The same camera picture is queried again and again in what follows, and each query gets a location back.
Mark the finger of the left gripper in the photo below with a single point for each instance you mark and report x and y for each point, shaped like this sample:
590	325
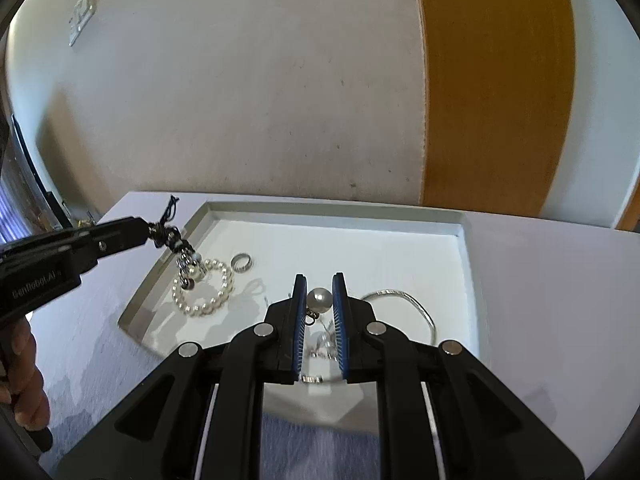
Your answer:
111	238

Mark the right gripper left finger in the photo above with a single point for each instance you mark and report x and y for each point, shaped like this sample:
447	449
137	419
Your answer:
271	351

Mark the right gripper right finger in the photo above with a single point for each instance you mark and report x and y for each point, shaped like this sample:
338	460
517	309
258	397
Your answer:
369	350

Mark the thin silver bangle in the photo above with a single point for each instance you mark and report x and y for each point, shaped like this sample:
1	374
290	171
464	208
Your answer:
409	299

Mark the person's left hand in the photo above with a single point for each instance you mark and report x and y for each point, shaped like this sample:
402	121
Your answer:
24	382

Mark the dark monitor screen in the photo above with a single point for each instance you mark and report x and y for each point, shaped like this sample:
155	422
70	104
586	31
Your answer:
33	178

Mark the white shallow cardboard tray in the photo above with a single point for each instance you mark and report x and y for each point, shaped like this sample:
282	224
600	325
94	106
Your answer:
374	248

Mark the white wall switch plate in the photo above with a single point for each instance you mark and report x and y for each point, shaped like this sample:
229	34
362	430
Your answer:
82	12

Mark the orange wooden door frame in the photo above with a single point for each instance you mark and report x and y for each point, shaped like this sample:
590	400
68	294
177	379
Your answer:
499	80

